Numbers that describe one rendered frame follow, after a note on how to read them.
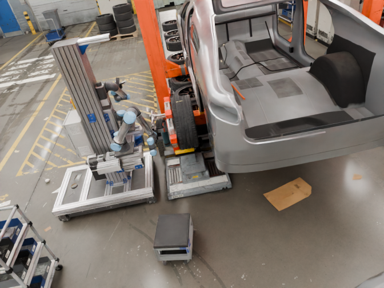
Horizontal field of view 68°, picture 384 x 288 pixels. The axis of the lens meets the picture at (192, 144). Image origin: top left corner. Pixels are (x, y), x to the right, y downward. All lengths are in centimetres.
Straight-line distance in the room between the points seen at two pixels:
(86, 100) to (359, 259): 316
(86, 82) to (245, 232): 234
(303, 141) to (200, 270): 161
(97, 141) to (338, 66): 285
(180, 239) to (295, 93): 211
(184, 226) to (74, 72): 191
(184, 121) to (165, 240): 128
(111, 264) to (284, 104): 262
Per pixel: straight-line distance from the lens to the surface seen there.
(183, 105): 328
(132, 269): 329
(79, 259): 363
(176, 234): 296
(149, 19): 350
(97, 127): 343
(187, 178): 373
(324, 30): 820
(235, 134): 243
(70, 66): 318
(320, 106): 355
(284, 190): 373
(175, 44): 804
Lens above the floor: 268
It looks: 36 degrees down
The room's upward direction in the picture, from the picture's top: 10 degrees counter-clockwise
